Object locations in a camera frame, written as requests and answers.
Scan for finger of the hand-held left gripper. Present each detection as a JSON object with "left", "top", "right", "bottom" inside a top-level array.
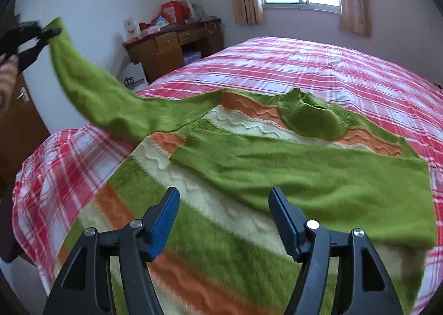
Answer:
[
  {"left": 35, "top": 27, "right": 63, "bottom": 41},
  {"left": 16, "top": 39, "right": 49, "bottom": 72}
]

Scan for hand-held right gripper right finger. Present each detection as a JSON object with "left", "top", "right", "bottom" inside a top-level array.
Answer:
[{"left": 268, "top": 187, "right": 404, "bottom": 315}]

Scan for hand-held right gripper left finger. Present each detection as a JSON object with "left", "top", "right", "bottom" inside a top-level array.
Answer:
[{"left": 42, "top": 187, "right": 181, "bottom": 315}]

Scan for green fleece cloth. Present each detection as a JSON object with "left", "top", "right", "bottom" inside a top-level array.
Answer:
[{"left": 45, "top": 17, "right": 437, "bottom": 315}]

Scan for person's left forearm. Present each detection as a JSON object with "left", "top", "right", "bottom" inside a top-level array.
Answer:
[{"left": 0, "top": 55, "right": 20, "bottom": 119}]

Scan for brown wooden door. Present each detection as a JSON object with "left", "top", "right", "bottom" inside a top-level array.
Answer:
[{"left": 0, "top": 67, "right": 53, "bottom": 198}]

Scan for white card with red print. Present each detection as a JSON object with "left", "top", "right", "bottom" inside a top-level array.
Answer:
[{"left": 123, "top": 19, "right": 140, "bottom": 40}]

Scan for white printed cardboard box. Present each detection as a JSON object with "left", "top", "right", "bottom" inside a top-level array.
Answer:
[{"left": 120, "top": 62, "right": 150, "bottom": 91}]

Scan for brown wooden desk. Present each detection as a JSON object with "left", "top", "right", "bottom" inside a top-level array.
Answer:
[{"left": 122, "top": 18, "right": 224, "bottom": 84}]

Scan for red gift bag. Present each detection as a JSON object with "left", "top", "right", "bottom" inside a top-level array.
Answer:
[{"left": 160, "top": 1, "right": 190, "bottom": 25}]

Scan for pale green bag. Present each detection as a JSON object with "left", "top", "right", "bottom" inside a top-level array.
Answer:
[{"left": 189, "top": 2, "right": 205, "bottom": 20}]

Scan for dark cloth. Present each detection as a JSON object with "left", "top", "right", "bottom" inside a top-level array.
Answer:
[{"left": 0, "top": 188, "right": 24, "bottom": 264}]

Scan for red plaid bed sheet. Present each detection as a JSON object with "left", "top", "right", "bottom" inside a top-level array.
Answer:
[{"left": 11, "top": 36, "right": 443, "bottom": 315}]

